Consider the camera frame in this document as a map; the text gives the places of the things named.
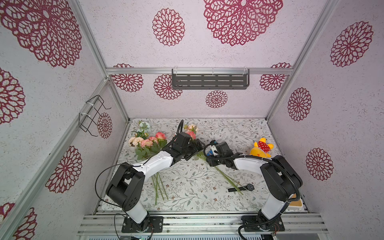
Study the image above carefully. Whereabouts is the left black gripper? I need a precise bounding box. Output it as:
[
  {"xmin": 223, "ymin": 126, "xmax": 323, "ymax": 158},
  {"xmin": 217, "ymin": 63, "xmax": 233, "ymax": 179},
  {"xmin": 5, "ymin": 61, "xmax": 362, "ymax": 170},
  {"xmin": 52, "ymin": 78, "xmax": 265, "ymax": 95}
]
[{"xmin": 181, "ymin": 138, "xmax": 206, "ymax": 162}]

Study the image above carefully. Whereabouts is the pink rose bouquet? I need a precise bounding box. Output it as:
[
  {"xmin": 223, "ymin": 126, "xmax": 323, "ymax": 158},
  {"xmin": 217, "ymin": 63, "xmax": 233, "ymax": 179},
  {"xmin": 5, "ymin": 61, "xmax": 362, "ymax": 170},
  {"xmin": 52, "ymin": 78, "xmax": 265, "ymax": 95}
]
[
  {"xmin": 128, "ymin": 120, "xmax": 168, "ymax": 206},
  {"xmin": 183, "ymin": 124, "xmax": 243, "ymax": 195}
]

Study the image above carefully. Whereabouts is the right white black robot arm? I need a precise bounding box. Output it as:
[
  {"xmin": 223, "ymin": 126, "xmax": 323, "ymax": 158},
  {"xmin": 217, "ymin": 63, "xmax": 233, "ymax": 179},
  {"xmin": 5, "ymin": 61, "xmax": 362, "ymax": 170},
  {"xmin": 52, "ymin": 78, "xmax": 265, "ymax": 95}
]
[{"xmin": 203, "ymin": 140, "xmax": 303, "ymax": 240}]

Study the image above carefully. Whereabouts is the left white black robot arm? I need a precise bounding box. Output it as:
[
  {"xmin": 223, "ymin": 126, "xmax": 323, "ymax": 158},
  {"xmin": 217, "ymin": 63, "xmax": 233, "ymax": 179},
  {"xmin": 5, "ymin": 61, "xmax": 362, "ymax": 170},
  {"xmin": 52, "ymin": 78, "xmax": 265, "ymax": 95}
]
[{"xmin": 106, "ymin": 121, "xmax": 205, "ymax": 233}]

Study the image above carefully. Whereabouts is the yellow plush toy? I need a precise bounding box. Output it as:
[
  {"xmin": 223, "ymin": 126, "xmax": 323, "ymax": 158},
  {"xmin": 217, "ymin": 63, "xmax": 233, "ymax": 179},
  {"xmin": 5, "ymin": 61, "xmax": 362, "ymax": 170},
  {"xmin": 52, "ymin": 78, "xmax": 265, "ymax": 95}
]
[{"xmin": 250, "ymin": 138, "xmax": 275, "ymax": 158}]

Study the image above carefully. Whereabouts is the floral patterned table mat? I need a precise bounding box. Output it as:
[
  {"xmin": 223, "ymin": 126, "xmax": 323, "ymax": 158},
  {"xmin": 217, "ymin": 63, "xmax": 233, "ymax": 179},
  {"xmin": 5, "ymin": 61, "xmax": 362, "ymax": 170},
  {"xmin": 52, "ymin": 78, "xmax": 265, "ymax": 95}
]
[{"xmin": 101, "ymin": 117, "xmax": 307, "ymax": 213}]

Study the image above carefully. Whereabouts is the black wristwatch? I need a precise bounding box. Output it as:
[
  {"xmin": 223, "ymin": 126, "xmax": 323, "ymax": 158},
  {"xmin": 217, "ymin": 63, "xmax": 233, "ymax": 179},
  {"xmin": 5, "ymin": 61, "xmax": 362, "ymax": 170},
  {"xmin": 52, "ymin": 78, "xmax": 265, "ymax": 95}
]
[{"xmin": 228, "ymin": 184, "xmax": 255, "ymax": 193}]

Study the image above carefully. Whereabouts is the wooden tray white rim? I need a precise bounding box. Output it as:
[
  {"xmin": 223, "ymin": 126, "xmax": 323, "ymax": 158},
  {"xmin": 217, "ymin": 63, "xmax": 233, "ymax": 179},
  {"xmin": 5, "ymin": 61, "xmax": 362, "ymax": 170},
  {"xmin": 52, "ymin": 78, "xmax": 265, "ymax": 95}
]
[{"xmin": 289, "ymin": 198, "xmax": 304, "ymax": 209}]

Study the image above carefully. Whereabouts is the dark grey wall shelf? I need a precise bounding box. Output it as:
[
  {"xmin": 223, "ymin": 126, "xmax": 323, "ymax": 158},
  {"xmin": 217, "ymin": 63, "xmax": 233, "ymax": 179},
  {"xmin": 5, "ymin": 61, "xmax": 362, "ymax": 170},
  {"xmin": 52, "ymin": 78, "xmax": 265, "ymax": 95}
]
[{"xmin": 171, "ymin": 69, "xmax": 250, "ymax": 90}]

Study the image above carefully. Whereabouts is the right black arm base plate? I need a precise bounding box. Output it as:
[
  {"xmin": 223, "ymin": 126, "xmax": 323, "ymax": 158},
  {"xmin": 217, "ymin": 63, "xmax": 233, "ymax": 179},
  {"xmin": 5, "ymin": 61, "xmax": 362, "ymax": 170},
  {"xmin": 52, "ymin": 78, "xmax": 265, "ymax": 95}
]
[{"xmin": 241, "ymin": 215, "xmax": 285, "ymax": 232}]

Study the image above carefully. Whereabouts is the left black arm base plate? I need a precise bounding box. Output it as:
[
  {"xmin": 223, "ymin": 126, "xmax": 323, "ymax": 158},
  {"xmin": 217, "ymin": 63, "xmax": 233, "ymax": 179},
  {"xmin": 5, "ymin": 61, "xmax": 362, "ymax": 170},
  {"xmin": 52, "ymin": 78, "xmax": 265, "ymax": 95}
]
[{"xmin": 122, "ymin": 216, "xmax": 164, "ymax": 233}]

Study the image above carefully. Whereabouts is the black wire wall rack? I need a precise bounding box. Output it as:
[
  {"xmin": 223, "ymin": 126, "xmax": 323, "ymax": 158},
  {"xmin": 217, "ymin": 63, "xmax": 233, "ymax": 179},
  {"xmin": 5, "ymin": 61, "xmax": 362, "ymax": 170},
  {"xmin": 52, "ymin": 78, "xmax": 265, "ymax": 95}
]
[{"xmin": 78, "ymin": 95, "xmax": 111, "ymax": 137}]

